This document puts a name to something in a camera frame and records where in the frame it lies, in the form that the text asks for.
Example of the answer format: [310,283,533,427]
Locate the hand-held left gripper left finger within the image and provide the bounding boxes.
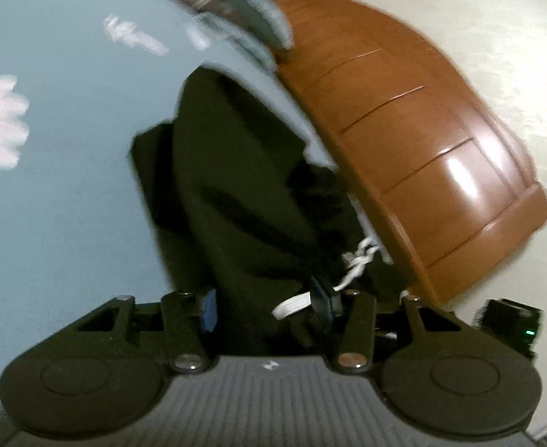
[75,288,218,374]

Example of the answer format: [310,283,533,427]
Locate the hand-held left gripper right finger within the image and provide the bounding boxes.
[309,278,467,376]

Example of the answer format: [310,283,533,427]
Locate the black drawstring pants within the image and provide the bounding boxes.
[131,66,410,358]

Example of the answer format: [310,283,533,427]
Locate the blue floral bed sheet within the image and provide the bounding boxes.
[0,0,349,429]

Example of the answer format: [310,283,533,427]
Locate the wooden headboard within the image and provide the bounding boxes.
[272,0,547,304]

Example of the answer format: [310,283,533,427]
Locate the teal pillow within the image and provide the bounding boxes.
[194,9,279,70]
[222,0,295,50]

